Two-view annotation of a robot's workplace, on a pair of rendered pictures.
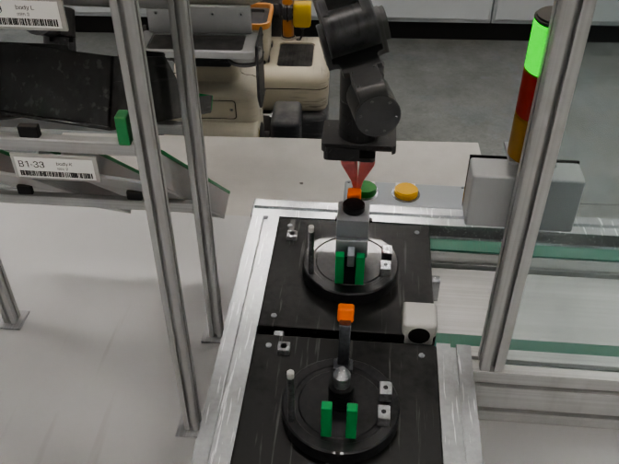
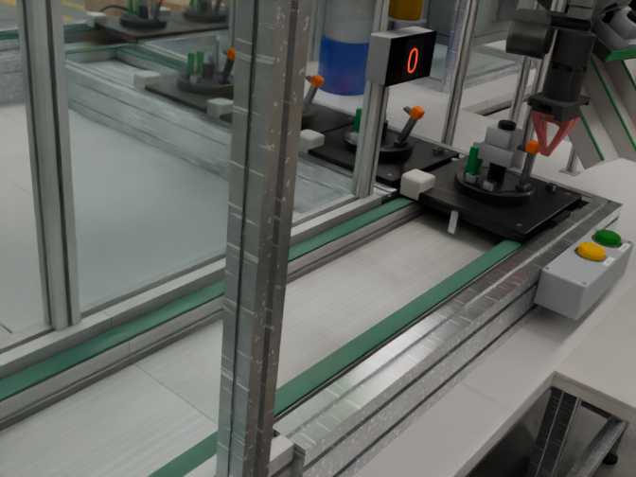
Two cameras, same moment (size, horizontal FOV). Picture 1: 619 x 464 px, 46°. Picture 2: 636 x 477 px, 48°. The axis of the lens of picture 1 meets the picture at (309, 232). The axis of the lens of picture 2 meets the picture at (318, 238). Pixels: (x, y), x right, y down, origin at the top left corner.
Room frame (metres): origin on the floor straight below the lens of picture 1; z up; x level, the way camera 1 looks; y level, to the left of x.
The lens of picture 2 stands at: (1.17, -1.24, 1.45)
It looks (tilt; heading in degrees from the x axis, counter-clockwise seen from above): 27 degrees down; 122
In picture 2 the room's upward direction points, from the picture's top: 6 degrees clockwise
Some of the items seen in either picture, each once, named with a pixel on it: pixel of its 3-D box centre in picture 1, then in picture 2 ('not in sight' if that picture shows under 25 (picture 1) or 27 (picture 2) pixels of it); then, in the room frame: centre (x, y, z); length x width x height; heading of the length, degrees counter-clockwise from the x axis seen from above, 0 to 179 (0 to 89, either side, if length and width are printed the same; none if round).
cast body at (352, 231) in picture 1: (352, 227); (498, 140); (0.79, -0.06, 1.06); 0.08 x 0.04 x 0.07; 175
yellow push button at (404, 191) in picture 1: (405, 193); (591, 253); (1.01, -0.16, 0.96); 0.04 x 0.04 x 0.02
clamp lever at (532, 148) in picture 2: (353, 215); (524, 161); (0.84, -0.06, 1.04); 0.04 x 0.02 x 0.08; 175
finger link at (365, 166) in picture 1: (349, 164); (555, 127); (0.88, -0.06, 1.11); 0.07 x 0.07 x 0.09; 85
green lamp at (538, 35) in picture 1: (554, 45); not in sight; (0.66, -0.24, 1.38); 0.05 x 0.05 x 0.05
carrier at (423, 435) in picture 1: (341, 390); (379, 127); (0.54, -0.04, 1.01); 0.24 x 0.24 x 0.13; 85
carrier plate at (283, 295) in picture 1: (349, 275); (491, 194); (0.80, -0.06, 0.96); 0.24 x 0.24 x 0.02; 85
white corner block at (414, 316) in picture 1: (418, 323); (416, 185); (0.69, -0.15, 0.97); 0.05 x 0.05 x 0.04; 85
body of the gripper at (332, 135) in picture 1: (359, 121); (562, 85); (0.88, -0.07, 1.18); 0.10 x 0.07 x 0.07; 85
